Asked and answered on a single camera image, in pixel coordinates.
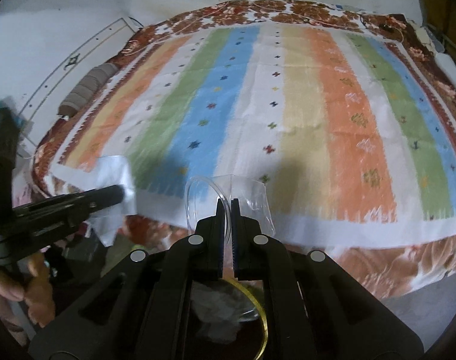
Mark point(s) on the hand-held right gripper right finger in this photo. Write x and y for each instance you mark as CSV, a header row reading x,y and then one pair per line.
x,y
238,232

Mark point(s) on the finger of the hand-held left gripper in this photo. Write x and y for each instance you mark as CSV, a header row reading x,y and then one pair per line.
x,y
100,197
59,228

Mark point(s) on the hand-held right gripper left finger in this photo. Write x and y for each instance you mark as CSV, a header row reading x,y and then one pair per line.
x,y
220,232

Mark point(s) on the white plastic bag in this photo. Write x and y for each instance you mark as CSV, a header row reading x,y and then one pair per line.
x,y
113,172

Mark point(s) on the clear plastic cup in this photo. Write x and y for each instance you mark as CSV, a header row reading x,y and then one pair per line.
x,y
250,198

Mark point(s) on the clear plastic bag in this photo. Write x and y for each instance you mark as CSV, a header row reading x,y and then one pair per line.
x,y
216,317

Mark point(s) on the dark bin with gold rim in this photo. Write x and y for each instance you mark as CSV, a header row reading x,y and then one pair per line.
x,y
246,347

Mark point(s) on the person's left hand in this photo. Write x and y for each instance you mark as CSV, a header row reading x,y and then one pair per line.
x,y
40,292

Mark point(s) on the grey ribbed bolster pillow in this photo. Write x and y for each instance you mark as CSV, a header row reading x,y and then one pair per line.
x,y
85,90

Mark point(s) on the striped pastel mat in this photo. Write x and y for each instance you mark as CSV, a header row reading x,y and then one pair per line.
x,y
306,120

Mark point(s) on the white headboard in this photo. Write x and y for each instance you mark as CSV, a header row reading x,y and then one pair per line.
x,y
63,52

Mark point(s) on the floral brown blanket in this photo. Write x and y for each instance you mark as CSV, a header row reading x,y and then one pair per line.
x,y
381,266

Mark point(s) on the white cloth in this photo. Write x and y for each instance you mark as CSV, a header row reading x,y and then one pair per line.
x,y
451,69

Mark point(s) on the metal rack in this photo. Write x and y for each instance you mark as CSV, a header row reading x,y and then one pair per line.
x,y
443,39

